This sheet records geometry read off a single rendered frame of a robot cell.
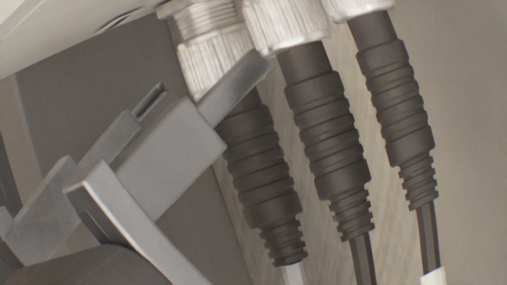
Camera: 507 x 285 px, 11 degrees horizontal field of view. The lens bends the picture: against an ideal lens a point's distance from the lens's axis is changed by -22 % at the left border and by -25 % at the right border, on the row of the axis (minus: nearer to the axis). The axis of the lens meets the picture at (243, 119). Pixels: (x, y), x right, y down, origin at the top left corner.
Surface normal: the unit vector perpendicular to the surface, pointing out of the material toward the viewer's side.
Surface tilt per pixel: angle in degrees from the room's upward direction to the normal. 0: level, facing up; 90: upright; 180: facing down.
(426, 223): 50
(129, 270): 13
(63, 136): 44
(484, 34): 90
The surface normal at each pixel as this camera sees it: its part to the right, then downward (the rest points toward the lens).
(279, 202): 0.27, -0.14
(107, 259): -0.22, -0.76
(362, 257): 0.00, 0.03
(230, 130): -0.45, 0.11
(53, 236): 0.52, -0.22
